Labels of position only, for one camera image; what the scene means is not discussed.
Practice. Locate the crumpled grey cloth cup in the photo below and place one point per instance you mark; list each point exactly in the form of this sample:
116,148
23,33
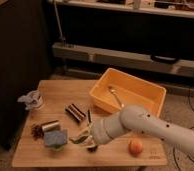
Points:
32,100

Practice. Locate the dark cabinet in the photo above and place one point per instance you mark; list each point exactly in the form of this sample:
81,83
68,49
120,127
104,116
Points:
24,60

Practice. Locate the yellow plastic bin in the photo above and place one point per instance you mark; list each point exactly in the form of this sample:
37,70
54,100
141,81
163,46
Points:
129,89

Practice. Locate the white handled dish brush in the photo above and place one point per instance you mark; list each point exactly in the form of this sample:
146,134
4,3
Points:
89,121

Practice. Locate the metal spoon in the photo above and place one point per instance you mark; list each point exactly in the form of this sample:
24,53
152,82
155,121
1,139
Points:
113,92

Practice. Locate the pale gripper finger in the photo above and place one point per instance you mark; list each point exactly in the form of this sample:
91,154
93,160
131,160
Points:
90,144
84,133

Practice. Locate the orange fruit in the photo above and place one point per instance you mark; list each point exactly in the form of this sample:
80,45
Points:
135,147

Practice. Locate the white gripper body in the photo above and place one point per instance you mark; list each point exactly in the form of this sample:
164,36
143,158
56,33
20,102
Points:
99,134

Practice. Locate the dark pine cone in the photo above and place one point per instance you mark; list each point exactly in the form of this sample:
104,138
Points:
36,131

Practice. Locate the brown striped block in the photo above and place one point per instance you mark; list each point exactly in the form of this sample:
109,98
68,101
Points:
75,112

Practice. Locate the metal can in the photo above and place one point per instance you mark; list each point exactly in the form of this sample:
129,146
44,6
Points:
49,126

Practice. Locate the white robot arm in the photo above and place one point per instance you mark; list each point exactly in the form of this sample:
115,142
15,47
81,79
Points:
138,119

